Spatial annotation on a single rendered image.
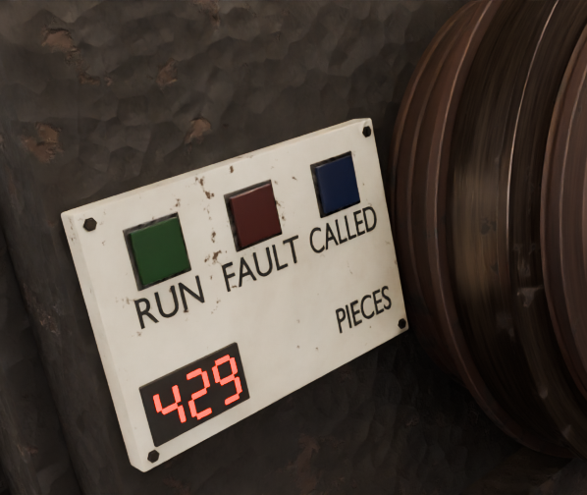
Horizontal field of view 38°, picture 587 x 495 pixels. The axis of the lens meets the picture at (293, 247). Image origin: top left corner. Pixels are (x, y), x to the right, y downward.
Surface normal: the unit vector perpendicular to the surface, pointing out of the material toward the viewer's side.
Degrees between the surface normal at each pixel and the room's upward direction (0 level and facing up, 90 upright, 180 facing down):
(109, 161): 90
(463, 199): 73
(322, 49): 90
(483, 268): 87
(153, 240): 90
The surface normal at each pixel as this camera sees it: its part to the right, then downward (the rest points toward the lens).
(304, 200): 0.62, 0.07
